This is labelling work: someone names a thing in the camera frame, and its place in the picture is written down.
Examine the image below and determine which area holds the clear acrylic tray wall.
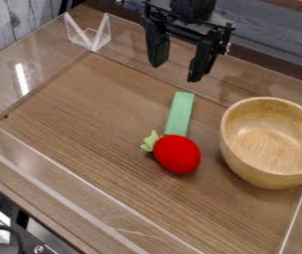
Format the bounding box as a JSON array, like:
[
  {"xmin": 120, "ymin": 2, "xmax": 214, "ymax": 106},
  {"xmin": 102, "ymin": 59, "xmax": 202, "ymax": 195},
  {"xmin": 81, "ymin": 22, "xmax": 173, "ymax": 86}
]
[{"xmin": 0, "ymin": 127, "xmax": 203, "ymax": 254}]

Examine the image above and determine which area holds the wooden bowl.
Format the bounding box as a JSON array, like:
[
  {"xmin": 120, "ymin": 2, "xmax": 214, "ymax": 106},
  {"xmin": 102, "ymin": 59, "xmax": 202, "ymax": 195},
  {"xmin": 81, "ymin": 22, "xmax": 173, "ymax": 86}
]
[{"xmin": 220, "ymin": 97, "xmax": 302, "ymax": 190}]

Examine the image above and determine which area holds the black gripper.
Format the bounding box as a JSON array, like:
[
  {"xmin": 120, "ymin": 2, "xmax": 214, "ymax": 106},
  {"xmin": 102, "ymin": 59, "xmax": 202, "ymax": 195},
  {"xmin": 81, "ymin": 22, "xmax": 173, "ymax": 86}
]
[{"xmin": 141, "ymin": 0, "xmax": 235, "ymax": 82}]

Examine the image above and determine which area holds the green rectangular block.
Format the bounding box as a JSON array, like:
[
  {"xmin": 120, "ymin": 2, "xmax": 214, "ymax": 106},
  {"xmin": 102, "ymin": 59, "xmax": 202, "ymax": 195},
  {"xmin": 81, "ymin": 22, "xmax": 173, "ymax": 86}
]
[{"xmin": 164, "ymin": 92, "xmax": 195, "ymax": 136}]

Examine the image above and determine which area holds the red plush strawberry toy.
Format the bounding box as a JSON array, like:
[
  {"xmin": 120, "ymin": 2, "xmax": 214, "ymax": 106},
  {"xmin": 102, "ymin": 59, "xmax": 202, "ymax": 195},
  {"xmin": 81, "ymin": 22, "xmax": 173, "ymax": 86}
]
[{"xmin": 140, "ymin": 130, "xmax": 202, "ymax": 174}]

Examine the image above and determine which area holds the clear acrylic corner bracket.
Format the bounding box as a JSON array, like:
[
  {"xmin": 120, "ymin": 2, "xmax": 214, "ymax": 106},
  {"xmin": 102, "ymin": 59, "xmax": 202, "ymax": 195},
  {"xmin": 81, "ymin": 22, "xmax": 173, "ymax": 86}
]
[{"xmin": 64, "ymin": 13, "xmax": 110, "ymax": 52}]

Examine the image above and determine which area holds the black metal table frame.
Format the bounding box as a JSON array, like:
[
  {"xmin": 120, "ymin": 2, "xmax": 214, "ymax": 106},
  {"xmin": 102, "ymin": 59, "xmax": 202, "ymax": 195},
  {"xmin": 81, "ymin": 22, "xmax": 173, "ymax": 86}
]
[{"xmin": 10, "ymin": 208, "xmax": 72, "ymax": 254}]

